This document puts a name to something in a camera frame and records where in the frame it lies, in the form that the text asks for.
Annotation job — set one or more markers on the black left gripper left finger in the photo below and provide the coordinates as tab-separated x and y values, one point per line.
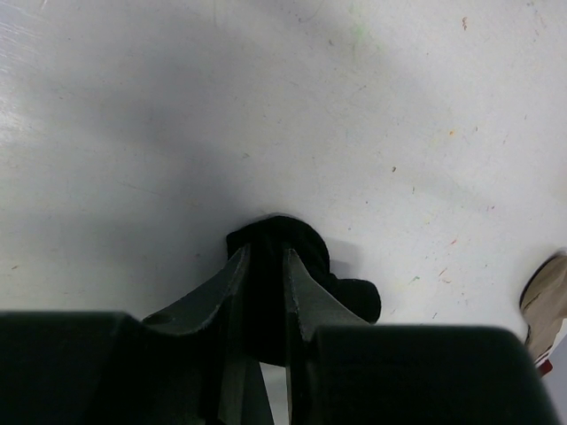
205	374

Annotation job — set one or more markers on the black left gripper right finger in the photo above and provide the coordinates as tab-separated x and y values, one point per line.
308	308

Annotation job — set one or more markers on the tan sock with maroon cuff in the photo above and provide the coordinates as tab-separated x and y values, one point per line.
543	307

